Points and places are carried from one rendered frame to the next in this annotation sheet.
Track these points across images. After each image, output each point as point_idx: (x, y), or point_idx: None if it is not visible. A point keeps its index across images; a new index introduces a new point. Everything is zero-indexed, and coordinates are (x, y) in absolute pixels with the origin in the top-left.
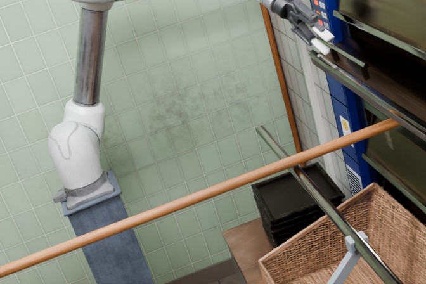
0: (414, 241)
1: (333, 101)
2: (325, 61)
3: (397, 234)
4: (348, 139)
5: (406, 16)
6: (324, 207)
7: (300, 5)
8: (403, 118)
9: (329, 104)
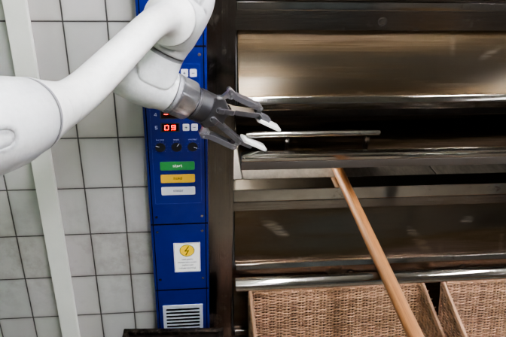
0: (339, 305)
1: (160, 231)
2: (293, 153)
3: (304, 318)
4: (367, 220)
5: (390, 72)
6: (483, 273)
7: (239, 95)
8: (477, 154)
9: (111, 247)
